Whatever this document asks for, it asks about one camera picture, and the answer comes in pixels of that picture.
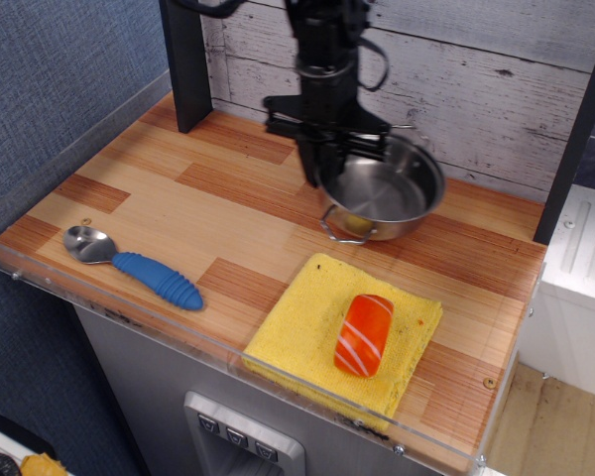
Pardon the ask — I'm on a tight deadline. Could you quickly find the dark right frame post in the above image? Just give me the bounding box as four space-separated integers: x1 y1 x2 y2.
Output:
534 64 595 245

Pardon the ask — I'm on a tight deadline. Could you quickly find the silver dispenser button panel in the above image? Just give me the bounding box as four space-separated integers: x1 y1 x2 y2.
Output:
183 391 306 475

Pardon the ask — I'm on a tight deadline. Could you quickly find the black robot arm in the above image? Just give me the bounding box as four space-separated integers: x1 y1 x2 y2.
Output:
264 1 391 186

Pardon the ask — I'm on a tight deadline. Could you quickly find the metal pot with handles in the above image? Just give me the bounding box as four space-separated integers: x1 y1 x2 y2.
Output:
318 125 446 245

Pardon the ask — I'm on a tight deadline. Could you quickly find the white toy appliance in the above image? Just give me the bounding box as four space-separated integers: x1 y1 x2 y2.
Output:
518 185 595 395

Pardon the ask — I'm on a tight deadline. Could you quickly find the yellow folded cloth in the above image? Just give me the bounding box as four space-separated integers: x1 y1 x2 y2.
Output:
243 253 442 432

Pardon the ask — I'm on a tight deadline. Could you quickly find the clear acrylic guard rail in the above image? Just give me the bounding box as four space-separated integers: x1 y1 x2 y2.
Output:
0 70 545 474

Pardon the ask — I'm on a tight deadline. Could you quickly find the grey toy fridge cabinet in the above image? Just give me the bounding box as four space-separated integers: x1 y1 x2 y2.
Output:
71 301 447 476

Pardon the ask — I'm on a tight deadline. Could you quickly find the blue handled metal spoon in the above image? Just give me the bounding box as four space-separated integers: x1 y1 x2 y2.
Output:
62 225 204 310

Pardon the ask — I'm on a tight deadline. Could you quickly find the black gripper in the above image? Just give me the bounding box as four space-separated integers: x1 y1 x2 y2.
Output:
263 68 391 187

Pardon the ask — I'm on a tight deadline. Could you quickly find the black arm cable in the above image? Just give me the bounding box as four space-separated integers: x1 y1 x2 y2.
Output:
171 0 249 20

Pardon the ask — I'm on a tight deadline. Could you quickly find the orange salmon sushi toy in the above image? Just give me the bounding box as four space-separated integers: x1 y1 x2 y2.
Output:
333 295 395 378

